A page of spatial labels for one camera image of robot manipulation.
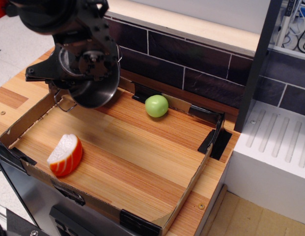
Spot white dish rack counter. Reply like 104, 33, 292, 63
225, 102, 305, 224

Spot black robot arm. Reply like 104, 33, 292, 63
9, 0, 120, 91

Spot green toy apple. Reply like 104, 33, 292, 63
145, 95, 169, 118

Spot cables on white shelf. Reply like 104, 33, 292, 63
275, 0, 305, 54

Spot salmon sushi toy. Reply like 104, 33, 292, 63
47, 134, 83, 177

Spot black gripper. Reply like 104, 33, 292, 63
25, 14, 118, 93

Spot stainless steel metal pot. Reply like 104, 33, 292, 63
52, 43, 120, 109

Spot dark grey vertical post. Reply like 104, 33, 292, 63
234, 0, 282, 133

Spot cardboard fence with black tape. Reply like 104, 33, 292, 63
0, 77, 236, 236

